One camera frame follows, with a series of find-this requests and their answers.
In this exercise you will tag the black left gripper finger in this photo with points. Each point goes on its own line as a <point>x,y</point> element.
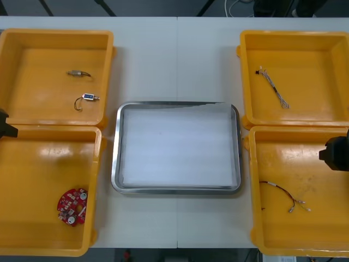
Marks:
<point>3,116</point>
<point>8,131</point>

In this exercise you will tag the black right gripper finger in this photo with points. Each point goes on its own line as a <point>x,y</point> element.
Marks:
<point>336,161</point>
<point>339,142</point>

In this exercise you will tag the yellow-orange plastic bin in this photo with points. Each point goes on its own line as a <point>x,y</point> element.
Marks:
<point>286,232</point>
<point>54,39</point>
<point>32,169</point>
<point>300,43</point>

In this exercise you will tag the bare metal solenoid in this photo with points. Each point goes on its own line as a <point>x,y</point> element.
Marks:
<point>74,73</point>

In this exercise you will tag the blue label solenoid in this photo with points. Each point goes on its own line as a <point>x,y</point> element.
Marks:
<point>89,96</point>

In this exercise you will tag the round red circuit board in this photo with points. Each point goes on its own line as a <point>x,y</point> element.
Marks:
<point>71,206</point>

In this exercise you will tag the steel tray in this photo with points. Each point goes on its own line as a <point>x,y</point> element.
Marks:
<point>115,152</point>

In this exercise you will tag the black frame leg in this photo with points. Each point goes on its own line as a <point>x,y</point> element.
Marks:
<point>106,7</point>
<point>46,7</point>
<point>207,7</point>

